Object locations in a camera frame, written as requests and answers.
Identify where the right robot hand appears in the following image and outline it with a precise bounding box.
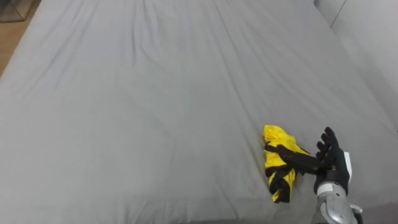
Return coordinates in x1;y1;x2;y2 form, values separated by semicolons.
276;126;353;196

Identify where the yellow and black garment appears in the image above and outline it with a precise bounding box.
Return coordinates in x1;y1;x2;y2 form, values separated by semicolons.
262;124;311;204

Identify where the grey bed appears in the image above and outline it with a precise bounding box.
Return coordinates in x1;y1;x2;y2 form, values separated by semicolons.
0;0;398;224

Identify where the glass-topped side table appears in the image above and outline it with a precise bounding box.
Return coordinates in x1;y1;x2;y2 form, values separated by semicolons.
0;0;35;23

